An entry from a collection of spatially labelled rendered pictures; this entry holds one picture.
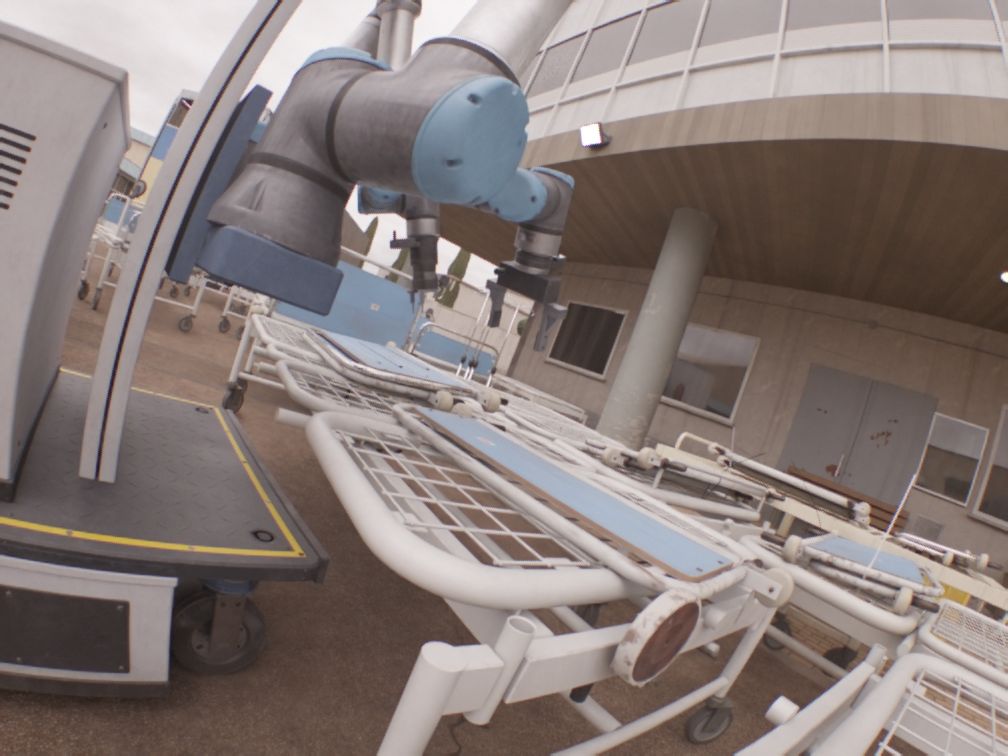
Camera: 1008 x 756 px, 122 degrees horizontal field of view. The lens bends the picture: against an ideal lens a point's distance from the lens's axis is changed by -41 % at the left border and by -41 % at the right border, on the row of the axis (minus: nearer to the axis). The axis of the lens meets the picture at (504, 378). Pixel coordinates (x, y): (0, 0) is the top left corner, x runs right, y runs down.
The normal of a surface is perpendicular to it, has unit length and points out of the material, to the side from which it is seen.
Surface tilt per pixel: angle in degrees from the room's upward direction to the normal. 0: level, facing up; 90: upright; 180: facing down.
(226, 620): 90
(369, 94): 85
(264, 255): 90
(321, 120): 114
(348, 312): 90
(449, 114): 98
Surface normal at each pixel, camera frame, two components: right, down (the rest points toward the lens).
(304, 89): -0.23, -0.13
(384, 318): 0.54, 0.24
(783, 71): -0.75, -0.27
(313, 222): 0.88, 0.00
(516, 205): -0.35, 0.33
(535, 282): -0.65, 0.20
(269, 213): 0.44, -0.17
